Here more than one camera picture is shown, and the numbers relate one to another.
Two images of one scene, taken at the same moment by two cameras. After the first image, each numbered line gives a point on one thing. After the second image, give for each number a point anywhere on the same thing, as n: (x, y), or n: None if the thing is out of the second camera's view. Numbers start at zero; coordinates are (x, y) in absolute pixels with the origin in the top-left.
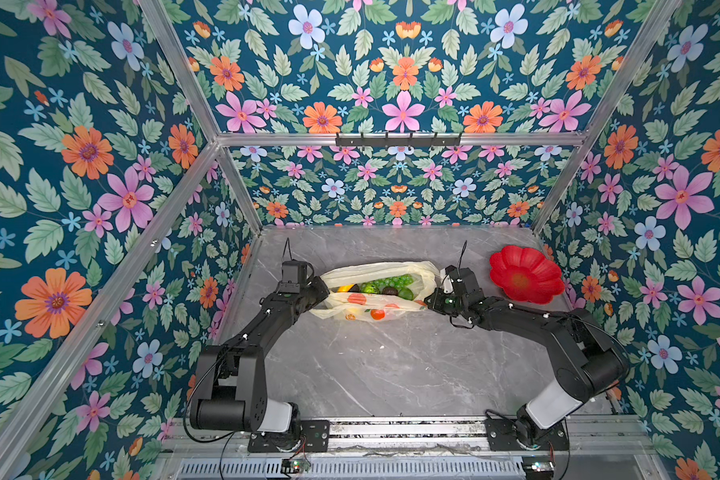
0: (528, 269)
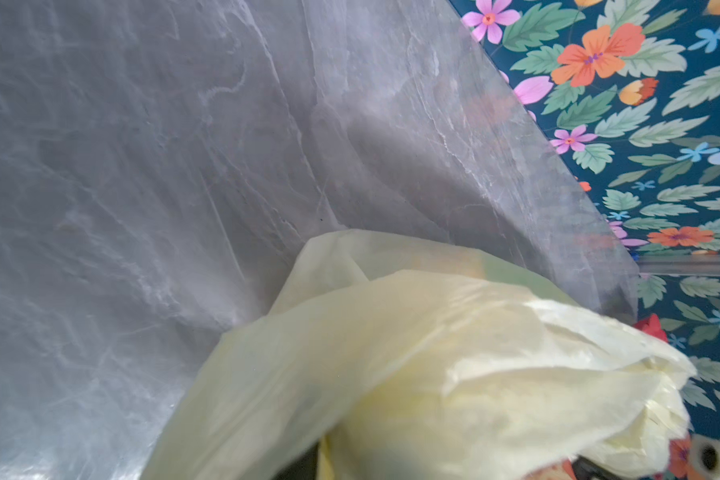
0: (652, 326)
